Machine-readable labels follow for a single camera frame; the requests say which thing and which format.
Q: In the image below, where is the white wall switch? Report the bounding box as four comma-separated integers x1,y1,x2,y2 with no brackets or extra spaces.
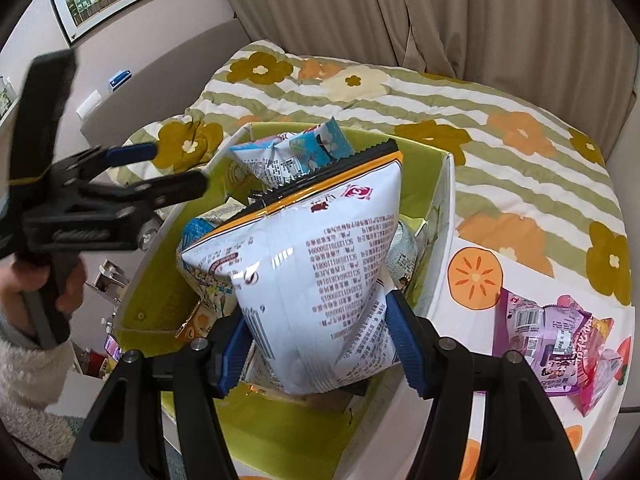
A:
76,89,103,120

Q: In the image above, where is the pink snack bag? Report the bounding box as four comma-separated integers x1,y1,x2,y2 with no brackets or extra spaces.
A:
556,295,623,416

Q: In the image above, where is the green cardboard box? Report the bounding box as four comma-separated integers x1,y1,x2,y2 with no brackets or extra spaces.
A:
114,122,456,479

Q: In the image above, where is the large white orange-trim bag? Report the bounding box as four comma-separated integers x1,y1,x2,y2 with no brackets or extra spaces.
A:
181,140,402,394

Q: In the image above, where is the grey headboard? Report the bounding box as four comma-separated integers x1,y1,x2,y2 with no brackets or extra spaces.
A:
80,18,250,146

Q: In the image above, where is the persimmon print tablecloth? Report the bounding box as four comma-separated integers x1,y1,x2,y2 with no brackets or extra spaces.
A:
234,236,637,480

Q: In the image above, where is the person's left hand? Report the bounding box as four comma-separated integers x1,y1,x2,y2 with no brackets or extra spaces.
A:
1,259,87,336

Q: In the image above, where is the beige curtain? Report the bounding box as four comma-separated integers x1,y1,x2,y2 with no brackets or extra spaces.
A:
229,0,638,154

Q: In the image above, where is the white green text snack bag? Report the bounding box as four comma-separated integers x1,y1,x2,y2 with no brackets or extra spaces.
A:
385,220,420,290

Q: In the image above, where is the blue white item on headboard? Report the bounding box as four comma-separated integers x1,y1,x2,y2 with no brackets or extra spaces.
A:
108,70,132,91

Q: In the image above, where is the orange snack bag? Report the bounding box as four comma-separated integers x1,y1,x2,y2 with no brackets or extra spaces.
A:
175,300,219,342

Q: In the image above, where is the wall shelf with items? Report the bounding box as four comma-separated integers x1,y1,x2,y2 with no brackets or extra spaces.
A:
0,76,17,118

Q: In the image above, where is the purple snack bag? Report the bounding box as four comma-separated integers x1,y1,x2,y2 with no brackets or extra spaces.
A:
492,288,587,396

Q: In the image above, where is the light blue snack bag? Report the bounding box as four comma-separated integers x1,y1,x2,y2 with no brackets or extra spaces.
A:
230,118,355,188

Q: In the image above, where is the floral striped quilt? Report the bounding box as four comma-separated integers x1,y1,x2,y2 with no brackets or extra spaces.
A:
111,40,632,306

